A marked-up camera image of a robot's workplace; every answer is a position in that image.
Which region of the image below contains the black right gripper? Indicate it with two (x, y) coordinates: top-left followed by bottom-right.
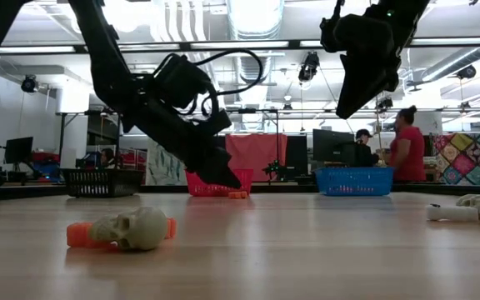
(319, 14), (403, 120)

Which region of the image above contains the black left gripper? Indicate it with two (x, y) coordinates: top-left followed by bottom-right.
(121, 96), (243, 189)

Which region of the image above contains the red plastic basket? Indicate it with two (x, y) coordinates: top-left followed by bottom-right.
(184, 167), (255, 198)

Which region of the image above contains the red cloth backdrop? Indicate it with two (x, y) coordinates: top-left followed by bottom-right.
(224, 132), (289, 183)

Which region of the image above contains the leaf-print white cloth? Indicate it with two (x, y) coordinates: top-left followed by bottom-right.
(145, 139), (189, 187)

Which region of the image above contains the black monitor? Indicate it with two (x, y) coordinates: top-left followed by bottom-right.
(312, 128), (358, 164)
(4, 136), (34, 165)

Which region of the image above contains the person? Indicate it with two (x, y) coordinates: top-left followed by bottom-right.
(99, 147), (118, 170)
(388, 105), (428, 183)
(350, 128), (381, 168)

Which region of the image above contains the white column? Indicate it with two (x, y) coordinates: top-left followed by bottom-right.
(414, 111), (444, 135)
(56, 85), (91, 168)

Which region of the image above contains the black partition panel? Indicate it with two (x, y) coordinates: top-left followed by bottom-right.
(285, 135), (308, 178)

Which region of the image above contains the blue plastic basket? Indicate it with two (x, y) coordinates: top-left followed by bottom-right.
(314, 166), (395, 198)

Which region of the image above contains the black plastic basket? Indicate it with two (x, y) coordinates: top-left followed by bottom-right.
(62, 167), (145, 199)

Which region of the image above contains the colourful patchwork quilt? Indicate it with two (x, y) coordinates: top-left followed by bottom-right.
(430, 132), (480, 187)

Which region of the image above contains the white bone far right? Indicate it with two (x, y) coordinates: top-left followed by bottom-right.
(425, 203), (480, 223)

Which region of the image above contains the red storage box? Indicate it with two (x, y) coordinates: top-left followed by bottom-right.
(31, 152), (61, 166)

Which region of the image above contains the black ceiling camera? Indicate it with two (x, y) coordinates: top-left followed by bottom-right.
(20, 74), (40, 94)
(456, 64), (478, 80)
(297, 50), (321, 83)
(376, 96), (394, 113)

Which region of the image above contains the silver ventilation duct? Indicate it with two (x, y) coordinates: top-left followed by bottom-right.
(421, 46), (480, 83)
(227, 0), (286, 84)

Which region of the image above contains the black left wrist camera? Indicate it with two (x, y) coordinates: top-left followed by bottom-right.
(152, 52), (214, 112)

